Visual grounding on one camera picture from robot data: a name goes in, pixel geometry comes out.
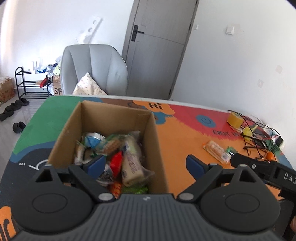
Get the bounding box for red snack packet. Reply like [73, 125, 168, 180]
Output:
[109, 151, 123, 179]

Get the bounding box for blue silver snack packet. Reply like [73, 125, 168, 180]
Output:
[82, 132, 106, 149]

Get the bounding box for yellow peanut snack packet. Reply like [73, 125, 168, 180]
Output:
[100, 134, 125, 155]

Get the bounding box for orange fruit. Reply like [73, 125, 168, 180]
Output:
[266, 152, 274, 162]

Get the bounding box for black power adapter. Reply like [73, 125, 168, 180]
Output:
[275, 137, 283, 149]

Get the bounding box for green snack packet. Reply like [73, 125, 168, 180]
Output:
[226, 146, 238, 156]

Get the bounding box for yellow toy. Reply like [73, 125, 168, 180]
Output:
[241, 125, 257, 141]

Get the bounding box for orange cracker packet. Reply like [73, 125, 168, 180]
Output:
[203, 141, 231, 164]

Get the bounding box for dark snack packet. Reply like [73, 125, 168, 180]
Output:
[96, 164, 114, 187]

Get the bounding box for yellow tape roll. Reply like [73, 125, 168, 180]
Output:
[227, 112, 244, 129]

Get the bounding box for beige snack packet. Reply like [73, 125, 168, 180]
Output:
[121, 135, 155, 187]

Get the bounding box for colourful table mat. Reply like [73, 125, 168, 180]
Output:
[1, 95, 287, 240]

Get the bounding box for black shoe pair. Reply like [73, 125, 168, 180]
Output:
[0, 98, 30, 121]

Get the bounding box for SF cardboard box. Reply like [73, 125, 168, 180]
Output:
[52, 76, 63, 95]

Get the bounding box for black shoe rack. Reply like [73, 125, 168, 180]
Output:
[15, 67, 53, 99]

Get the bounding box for dotted cream cushion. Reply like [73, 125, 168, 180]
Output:
[72, 72, 107, 95]

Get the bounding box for small brown carton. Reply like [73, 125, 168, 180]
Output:
[0, 77, 15, 102]

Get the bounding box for grey armchair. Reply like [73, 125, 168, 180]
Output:
[60, 44, 127, 96]

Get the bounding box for grey door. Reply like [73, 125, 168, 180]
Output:
[122, 0, 198, 99]

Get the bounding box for black cables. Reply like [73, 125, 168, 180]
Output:
[227, 109, 284, 160]

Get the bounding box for white light switch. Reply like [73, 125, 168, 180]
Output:
[226, 26, 235, 35]

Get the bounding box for black door handle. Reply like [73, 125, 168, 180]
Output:
[131, 25, 145, 42]

